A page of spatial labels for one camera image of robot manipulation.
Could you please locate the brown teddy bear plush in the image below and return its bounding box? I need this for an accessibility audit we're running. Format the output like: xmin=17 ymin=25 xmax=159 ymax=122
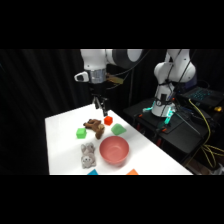
xmin=83 ymin=118 xmax=106 ymax=140

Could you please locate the black robot stand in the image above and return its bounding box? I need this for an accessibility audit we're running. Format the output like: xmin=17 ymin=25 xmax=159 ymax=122
xmin=123 ymin=96 xmax=224 ymax=165

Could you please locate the red cube block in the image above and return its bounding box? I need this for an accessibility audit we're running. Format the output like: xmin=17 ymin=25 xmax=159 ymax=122
xmin=103 ymin=115 xmax=114 ymax=127

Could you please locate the grey plush animal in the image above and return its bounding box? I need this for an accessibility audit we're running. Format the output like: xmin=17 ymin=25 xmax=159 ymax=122
xmin=80 ymin=142 xmax=98 ymax=169

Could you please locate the blue block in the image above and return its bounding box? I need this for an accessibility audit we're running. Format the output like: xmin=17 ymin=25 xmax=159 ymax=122
xmin=87 ymin=168 xmax=100 ymax=176

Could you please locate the black curtain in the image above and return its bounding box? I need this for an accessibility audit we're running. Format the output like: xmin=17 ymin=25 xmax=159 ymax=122
xmin=0 ymin=49 xmax=224 ymax=176

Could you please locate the black laptop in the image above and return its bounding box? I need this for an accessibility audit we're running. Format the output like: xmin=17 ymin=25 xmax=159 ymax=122
xmin=181 ymin=85 xmax=224 ymax=110

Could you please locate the green cube block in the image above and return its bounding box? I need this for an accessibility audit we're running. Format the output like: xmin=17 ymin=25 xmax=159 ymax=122
xmin=75 ymin=127 xmax=88 ymax=140

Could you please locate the green triangle block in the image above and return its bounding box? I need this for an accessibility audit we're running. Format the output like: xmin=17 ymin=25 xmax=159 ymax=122
xmin=110 ymin=123 xmax=128 ymax=136

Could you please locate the yellow cable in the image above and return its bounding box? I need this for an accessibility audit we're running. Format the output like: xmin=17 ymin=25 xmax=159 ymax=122
xmin=188 ymin=98 xmax=224 ymax=169

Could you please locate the orange block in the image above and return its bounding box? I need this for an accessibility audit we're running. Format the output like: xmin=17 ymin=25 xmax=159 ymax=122
xmin=126 ymin=168 xmax=140 ymax=176

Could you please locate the tan wrist camera mount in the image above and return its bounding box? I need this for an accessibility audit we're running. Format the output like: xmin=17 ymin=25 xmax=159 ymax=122
xmin=106 ymin=74 xmax=125 ymax=89

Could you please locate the pink bowl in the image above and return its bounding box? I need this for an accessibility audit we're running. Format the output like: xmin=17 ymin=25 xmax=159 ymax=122
xmin=99 ymin=135 xmax=130 ymax=167

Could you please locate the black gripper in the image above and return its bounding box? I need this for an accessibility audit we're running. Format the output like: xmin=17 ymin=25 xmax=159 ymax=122
xmin=88 ymin=80 xmax=110 ymax=118

